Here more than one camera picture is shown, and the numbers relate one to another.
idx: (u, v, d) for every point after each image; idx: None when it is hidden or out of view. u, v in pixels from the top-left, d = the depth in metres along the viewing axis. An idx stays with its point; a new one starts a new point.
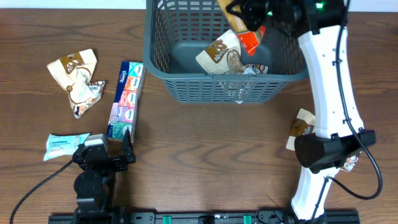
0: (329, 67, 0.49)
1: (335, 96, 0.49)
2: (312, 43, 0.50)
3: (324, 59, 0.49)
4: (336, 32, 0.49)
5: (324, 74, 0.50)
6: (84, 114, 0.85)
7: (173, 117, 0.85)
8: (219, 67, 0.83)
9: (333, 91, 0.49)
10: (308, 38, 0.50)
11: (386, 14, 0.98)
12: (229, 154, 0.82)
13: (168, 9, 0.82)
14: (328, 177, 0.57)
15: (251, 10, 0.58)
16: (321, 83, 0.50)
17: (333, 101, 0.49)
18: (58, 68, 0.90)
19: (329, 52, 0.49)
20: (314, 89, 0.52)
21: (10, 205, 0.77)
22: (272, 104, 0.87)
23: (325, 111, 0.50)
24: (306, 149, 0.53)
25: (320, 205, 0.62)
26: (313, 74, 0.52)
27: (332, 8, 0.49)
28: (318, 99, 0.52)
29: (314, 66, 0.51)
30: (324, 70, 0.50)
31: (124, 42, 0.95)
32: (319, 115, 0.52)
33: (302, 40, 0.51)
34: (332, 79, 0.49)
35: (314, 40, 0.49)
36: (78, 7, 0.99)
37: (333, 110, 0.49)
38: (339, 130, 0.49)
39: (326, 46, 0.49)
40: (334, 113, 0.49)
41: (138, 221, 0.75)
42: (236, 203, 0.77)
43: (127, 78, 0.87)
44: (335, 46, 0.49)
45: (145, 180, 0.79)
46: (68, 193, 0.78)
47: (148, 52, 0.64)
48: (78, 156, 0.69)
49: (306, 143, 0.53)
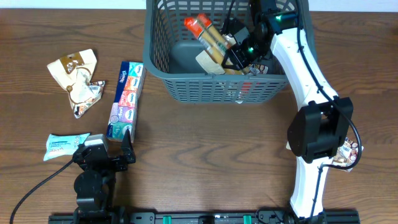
0: (295, 55, 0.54)
1: (305, 73, 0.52)
2: (278, 41, 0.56)
3: (290, 50, 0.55)
4: (295, 31, 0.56)
5: (293, 61, 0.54)
6: (84, 114, 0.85)
7: (173, 117, 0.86)
8: (219, 67, 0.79)
9: (303, 71, 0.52)
10: (274, 38, 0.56)
11: (385, 14, 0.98)
12: (229, 154, 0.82)
13: (168, 9, 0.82)
14: (322, 166, 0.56)
15: (238, 51, 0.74)
16: (292, 68, 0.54)
17: (304, 76, 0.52)
18: (58, 68, 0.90)
19: (293, 45, 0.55)
20: (290, 78, 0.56)
21: (10, 205, 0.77)
22: (272, 104, 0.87)
23: (300, 89, 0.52)
24: (295, 132, 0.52)
25: (319, 198, 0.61)
26: (286, 67, 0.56)
27: (288, 17, 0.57)
28: (294, 86, 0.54)
29: (285, 59, 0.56)
30: (292, 59, 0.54)
31: (124, 42, 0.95)
32: (298, 96, 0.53)
33: (272, 44, 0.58)
34: (300, 63, 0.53)
35: (278, 38, 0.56)
36: (78, 8, 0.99)
37: (305, 84, 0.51)
38: (314, 99, 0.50)
39: (289, 41, 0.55)
40: (307, 86, 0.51)
41: (137, 221, 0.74)
42: (236, 203, 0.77)
43: (127, 78, 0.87)
44: (296, 40, 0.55)
45: (145, 180, 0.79)
46: (68, 193, 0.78)
47: (148, 51, 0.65)
48: (78, 156, 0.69)
49: (293, 127, 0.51)
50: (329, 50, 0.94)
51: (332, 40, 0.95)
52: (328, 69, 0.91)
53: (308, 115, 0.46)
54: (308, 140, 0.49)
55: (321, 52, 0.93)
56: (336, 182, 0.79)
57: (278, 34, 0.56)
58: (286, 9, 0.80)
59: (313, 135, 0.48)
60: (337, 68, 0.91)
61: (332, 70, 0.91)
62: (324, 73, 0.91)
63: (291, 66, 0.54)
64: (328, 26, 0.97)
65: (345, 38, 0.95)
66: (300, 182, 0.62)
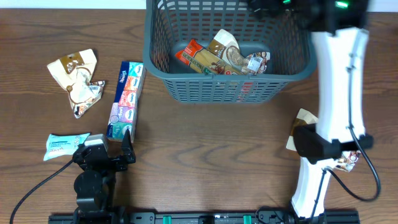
0: (341, 73, 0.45)
1: (342, 100, 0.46)
2: (328, 47, 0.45)
3: (337, 64, 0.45)
4: (353, 39, 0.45)
5: (336, 79, 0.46)
6: (84, 114, 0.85)
7: (173, 117, 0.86)
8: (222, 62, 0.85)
9: (342, 96, 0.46)
10: (324, 40, 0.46)
11: (386, 14, 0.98)
12: (229, 154, 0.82)
13: (168, 9, 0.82)
14: (326, 168, 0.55)
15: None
16: (331, 86, 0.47)
17: (340, 104, 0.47)
18: (58, 68, 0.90)
19: (345, 57, 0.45)
20: (323, 88, 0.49)
21: (10, 205, 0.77)
22: (272, 104, 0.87)
23: (329, 116, 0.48)
24: (306, 143, 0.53)
25: (320, 201, 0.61)
26: (324, 74, 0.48)
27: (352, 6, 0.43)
28: (324, 101, 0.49)
29: (326, 66, 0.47)
30: (335, 75, 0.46)
31: (124, 42, 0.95)
32: (324, 116, 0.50)
33: (319, 41, 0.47)
34: (342, 84, 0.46)
35: (329, 42, 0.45)
36: (79, 8, 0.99)
37: (337, 116, 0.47)
38: (338, 137, 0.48)
39: (342, 51, 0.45)
40: (337, 118, 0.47)
41: (137, 221, 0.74)
42: (236, 203, 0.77)
43: (127, 78, 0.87)
44: (351, 52, 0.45)
45: (145, 180, 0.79)
46: (68, 193, 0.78)
47: (148, 51, 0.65)
48: (77, 156, 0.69)
49: (308, 139, 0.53)
50: None
51: None
52: None
53: (326, 150, 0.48)
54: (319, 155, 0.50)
55: None
56: (336, 182, 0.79)
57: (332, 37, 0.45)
58: None
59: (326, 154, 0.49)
60: None
61: None
62: None
63: (331, 83, 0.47)
64: None
65: None
66: (303, 182, 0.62)
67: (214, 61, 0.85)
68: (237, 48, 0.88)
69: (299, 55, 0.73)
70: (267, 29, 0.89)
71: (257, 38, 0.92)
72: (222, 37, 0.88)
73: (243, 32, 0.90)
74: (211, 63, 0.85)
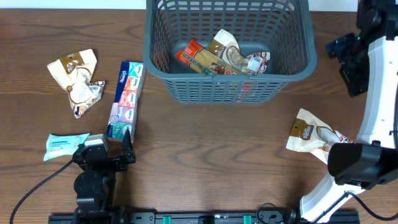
0: (393, 74, 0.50)
1: (390, 103, 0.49)
2: (384, 48, 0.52)
3: (390, 65, 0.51)
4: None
5: (386, 81, 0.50)
6: (84, 114, 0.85)
7: (173, 117, 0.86)
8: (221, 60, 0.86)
9: (390, 100, 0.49)
10: (382, 43, 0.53)
11: None
12: (229, 154, 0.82)
13: (168, 9, 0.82)
14: (349, 192, 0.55)
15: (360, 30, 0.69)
16: (380, 87, 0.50)
17: (385, 106, 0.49)
18: (58, 68, 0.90)
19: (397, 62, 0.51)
20: (369, 94, 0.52)
21: (10, 205, 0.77)
22: (272, 104, 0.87)
23: (374, 114, 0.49)
24: (341, 155, 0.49)
25: (329, 213, 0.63)
26: (372, 80, 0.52)
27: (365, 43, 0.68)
28: (369, 107, 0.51)
29: (377, 70, 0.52)
30: (387, 75, 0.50)
31: (124, 42, 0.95)
32: (366, 122, 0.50)
33: (373, 46, 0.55)
34: (392, 89, 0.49)
35: (385, 45, 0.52)
36: (79, 8, 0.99)
37: (382, 117, 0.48)
38: (382, 139, 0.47)
39: (395, 56, 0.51)
40: (383, 120, 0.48)
41: (138, 221, 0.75)
42: (236, 203, 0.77)
43: (127, 78, 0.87)
44: None
45: (145, 180, 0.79)
46: (68, 193, 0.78)
47: (148, 51, 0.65)
48: (77, 156, 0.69)
49: (342, 152, 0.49)
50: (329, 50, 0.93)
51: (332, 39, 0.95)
52: (328, 69, 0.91)
53: (366, 154, 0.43)
54: (356, 167, 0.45)
55: (321, 51, 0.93)
56: None
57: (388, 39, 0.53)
58: (286, 9, 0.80)
59: (362, 167, 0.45)
60: (337, 68, 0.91)
61: (331, 70, 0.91)
62: (326, 73, 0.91)
63: (379, 84, 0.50)
64: (328, 26, 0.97)
65: None
66: (319, 191, 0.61)
67: (213, 61, 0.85)
68: (237, 48, 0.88)
69: (300, 55, 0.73)
70: (267, 28, 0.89)
71: (257, 38, 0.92)
72: (222, 38, 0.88)
73: (243, 33, 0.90)
74: (210, 63, 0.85)
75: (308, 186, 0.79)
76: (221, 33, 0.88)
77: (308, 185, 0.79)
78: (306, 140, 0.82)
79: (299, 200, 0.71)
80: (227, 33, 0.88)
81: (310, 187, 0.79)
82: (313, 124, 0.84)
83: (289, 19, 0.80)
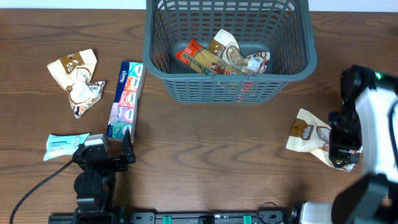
0: (382, 120, 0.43)
1: (387, 144, 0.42)
2: (368, 98, 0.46)
3: (379, 112, 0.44)
4: (392, 98, 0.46)
5: (379, 127, 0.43)
6: (84, 114, 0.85)
7: (173, 117, 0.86)
8: (221, 60, 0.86)
9: (387, 139, 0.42)
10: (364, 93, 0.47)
11: (384, 14, 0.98)
12: (229, 154, 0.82)
13: (168, 9, 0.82)
14: None
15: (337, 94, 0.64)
16: (374, 135, 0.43)
17: (384, 146, 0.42)
18: (58, 69, 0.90)
19: (385, 109, 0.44)
20: (365, 142, 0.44)
21: (10, 205, 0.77)
22: (272, 105, 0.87)
23: (374, 156, 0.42)
24: (344, 202, 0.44)
25: None
26: (365, 132, 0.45)
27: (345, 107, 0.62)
28: (366, 155, 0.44)
29: (367, 121, 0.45)
30: (377, 122, 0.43)
31: (124, 42, 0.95)
32: (368, 166, 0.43)
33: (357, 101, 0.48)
34: (385, 134, 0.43)
35: (369, 94, 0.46)
36: (78, 8, 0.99)
37: (384, 155, 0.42)
38: (387, 172, 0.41)
39: (382, 103, 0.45)
40: (385, 157, 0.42)
41: (138, 221, 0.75)
42: (236, 203, 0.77)
43: (127, 78, 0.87)
44: (390, 106, 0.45)
45: (145, 180, 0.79)
46: (68, 193, 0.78)
47: (148, 51, 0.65)
48: (78, 156, 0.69)
49: (345, 201, 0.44)
50: (329, 50, 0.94)
51: (332, 39, 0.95)
52: (328, 69, 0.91)
53: (374, 184, 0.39)
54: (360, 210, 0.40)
55: (321, 52, 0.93)
56: (337, 182, 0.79)
57: (371, 90, 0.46)
58: (286, 9, 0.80)
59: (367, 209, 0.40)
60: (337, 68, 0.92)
61: (331, 70, 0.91)
62: (326, 73, 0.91)
63: (373, 133, 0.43)
64: (328, 26, 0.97)
65: (346, 38, 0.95)
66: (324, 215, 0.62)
67: (213, 61, 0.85)
68: (237, 48, 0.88)
69: (300, 56, 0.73)
70: (267, 28, 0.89)
71: (257, 38, 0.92)
72: (222, 37, 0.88)
73: (243, 33, 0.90)
74: (210, 63, 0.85)
75: (308, 186, 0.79)
76: (221, 33, 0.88)
77: (308, 185, 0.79)
78: (306, 140, 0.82)
79: (301, 204, 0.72)
80: (227, 32, 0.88)
81: (310, 187, 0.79)
82: (313, 124, 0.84)
83: (289, 19, 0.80)
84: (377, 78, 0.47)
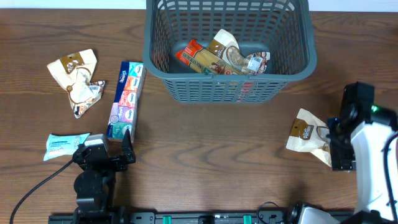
0: (377, 155, 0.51)
1: (380, 180, 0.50)
2: (365, 133, 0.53)
3: (374, 150, 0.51)
4: (387, 132, 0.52)
5: (373, 163, 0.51)
6: (84, 114, 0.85)
7: (173, 117, 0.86)
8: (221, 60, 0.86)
9: (380, 175, 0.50)
10: (361, 127, 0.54)
11: (384, 14, 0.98)
12: (229, 154, 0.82)
13: (168, 9, 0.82)
14: None
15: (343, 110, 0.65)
16: (366, 169, 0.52)
17: (378, 181, 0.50)
18: (58, 69, 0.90)
19: (380, 145, 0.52)
20: (359, 172, 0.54)
21: (9, 205, 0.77)
22: (272, 105, 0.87)
23: (368, 189, 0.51)
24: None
25: None
26: (360, 164, 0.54)
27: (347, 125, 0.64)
28: (361, 185, 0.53)
29: (361, 154, 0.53)
30: (371, 158, 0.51)
31: (124, 42, 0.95)
32: (362, 196, 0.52)
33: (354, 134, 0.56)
34: (379, 171, 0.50)
35: (365, 130, 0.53)
36: (78, 8, 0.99)
37: (377, 190, 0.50)
38: (380, 210, 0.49)
39: (378, 140, 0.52)
40: (377, 191, 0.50)
41: (138, 221, 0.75)
42: (236, 203, 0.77)
43: (127, 78, 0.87)
44: (385, 142, 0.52)
45: (145, 180, 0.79)
46: (68, 193, 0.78)
47: (148, 51, 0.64)
48: (77, 156, 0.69)
49: None
50: (329, 50, 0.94)
51: (332, 40, 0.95)
52: (328, 69, 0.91)
53: None
54: None
55: (320, 52, 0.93)
56: (336, 182, 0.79)
57: (366, 124, 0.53)
58: (286, 9, 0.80)
59: None
60: (337, 68, 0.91)
61: (331, 70, 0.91)
62: (326, 73, 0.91)
63: (364, 167, 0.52)
64: (328, 26, 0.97)
65: (346, 38, 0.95)
66: None
67: (213, 61, 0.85)
68: (237, 48, 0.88)
69: (300, 56, 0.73)
70: (267, 28, 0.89)
71: (257, 38, 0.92)
72: (222, 37, 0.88)
73: (243, 33, 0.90)
74: (210, 63, 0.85)
75: (308, 186, 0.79)
76: (221, 33, 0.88)
77: (308, 185, 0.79)
78: (306, 140, 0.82)
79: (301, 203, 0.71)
80: (227, 32, 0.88)
81: (310, 187, 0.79)
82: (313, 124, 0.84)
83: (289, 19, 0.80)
84: (374, 112, 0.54)
